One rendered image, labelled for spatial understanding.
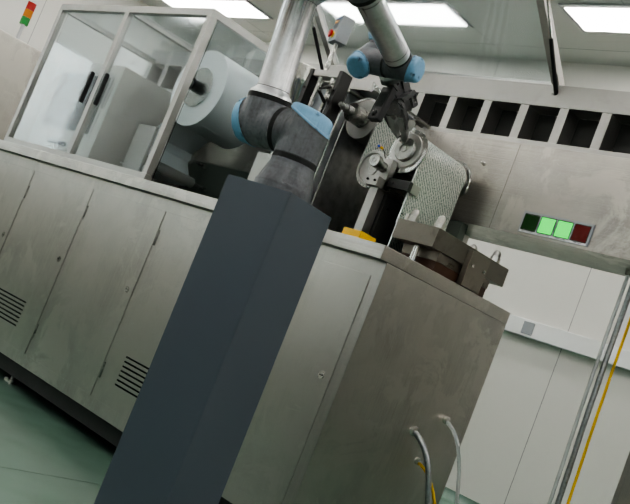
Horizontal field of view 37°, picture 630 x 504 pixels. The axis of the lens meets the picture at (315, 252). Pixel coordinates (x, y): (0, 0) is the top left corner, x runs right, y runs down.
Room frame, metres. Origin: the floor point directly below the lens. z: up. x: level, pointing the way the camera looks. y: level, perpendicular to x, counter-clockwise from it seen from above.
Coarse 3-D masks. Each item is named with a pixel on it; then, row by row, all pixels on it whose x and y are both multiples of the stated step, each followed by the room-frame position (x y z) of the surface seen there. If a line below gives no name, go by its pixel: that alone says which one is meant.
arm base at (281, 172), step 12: (276, 156) 2.25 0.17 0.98; (288, 156) 2.23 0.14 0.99; (264, 168) 2.25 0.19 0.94; (276, 168) 2.23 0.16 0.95; (288, 168) 2.22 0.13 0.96; (300, 168) 2.23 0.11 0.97; (312, 168) 2.25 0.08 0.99; (264, 180) 2.23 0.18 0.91; (276, 180) 2.21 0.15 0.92; (288, 180) 2.23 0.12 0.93; (300, 180) 2.23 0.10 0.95; (312, 180) 2.27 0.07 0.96; (300, 192) 2.22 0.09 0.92; (312, 192) 2.28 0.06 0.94
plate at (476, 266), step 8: (472, 256) 2.75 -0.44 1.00; (480, 256) 2.78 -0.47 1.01; (464, 264) 2.76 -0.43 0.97; (472, 264) 2.76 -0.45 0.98; (480, 264) 2.79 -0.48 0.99; (488, 264) 2.82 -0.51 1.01; (464, 272) 2.75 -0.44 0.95; (472, 272) 2.77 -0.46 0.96; (480, 272) 2.80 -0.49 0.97; (464, 280) 2.76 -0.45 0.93; (472, 280) 2.78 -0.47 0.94; (480, 280) 2.81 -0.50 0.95; (472, 288) 2.79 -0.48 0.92; (480, 288) 2.82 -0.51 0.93
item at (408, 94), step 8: (392, 80) 2.71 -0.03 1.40; (400, 88) 2.76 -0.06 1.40; (408, 88) 2.78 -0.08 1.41; (400, 96) 2.76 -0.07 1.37; (408, 96) 2.76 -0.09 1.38; (416, 96) 2.78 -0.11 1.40; (392, 104) 2.76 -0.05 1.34; (400, 104) 2.74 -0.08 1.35; (408, 104) 2.79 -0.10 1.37; (416, 104) 2.79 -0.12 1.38; (392, 112) 2.78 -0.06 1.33; (400, 112) 2.76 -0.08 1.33
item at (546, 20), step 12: (540, 0) 2.81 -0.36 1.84; (540, 12) 2.84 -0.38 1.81; (312, 24) 3.65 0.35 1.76; (552, 24) 2.86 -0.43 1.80; (324, 36) 3.66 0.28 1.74; (552, 36) 2.87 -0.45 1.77; (552, 48) 2.86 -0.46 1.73; (552, 60) 2.88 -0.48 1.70; (552, 72) 2.91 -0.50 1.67; (552, 84) 2.98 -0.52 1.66; (564, 84) 2.98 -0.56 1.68
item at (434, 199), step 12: (420, 180) 2.84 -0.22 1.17; (432, 180) 2.88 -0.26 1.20; (420, 192) 2.86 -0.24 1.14; (432, 192) 2.89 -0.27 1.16; (444, 192) 2.93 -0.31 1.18; (408, 204) 2.83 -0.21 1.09; (420, 204) 2.87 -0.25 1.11; (432, 204) 2.91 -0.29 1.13; (444, 204) 2.95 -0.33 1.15; (420, 216) 2.89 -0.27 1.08; (432, 216) 2.92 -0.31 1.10
